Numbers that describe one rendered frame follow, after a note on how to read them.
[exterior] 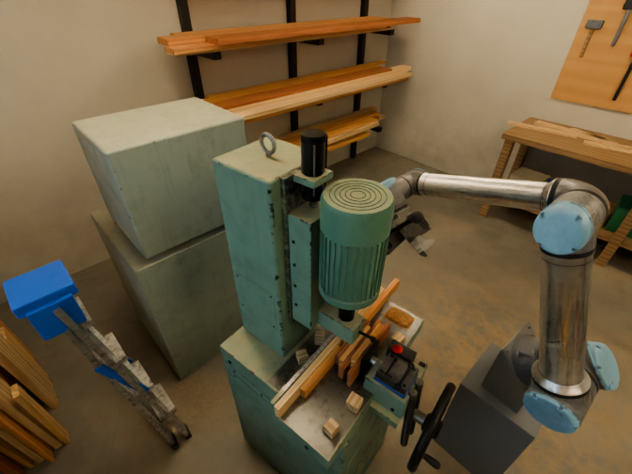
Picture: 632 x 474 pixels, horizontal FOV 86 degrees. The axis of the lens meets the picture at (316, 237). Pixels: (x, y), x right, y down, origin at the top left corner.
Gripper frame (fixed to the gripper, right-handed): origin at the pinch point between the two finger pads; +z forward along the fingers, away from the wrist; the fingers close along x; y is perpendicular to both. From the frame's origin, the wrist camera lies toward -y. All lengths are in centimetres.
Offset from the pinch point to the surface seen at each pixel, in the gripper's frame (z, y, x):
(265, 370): -10, -67, 11
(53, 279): 11, -94, -54
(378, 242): 20.9, -6.8, -6.5
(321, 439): 15, -52, 29
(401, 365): 2.7, -24.0, 29.5
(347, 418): 9, -45, 31
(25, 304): 19, -98, -50
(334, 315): -1.8, -32.6, 7.2
